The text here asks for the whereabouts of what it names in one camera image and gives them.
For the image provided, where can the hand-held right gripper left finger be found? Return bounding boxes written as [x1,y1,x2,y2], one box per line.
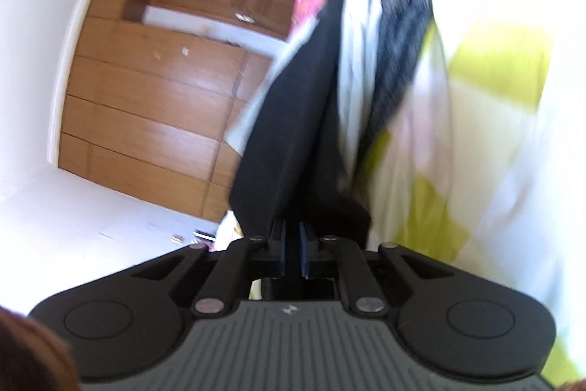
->
[130,219,288,319]

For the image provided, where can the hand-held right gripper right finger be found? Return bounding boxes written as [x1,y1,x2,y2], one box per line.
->
[299,221,464,318]

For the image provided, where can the black pants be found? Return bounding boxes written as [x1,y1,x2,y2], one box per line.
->
[228,0,435,299]

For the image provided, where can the wooden wardrobe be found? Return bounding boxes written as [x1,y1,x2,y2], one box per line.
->
[57,0,276,223]

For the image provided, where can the printed checked blanket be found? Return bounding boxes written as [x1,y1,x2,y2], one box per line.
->
[215,0,586,388]

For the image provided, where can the brown blurred object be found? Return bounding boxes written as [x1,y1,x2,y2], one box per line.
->
[0,307,81,391]

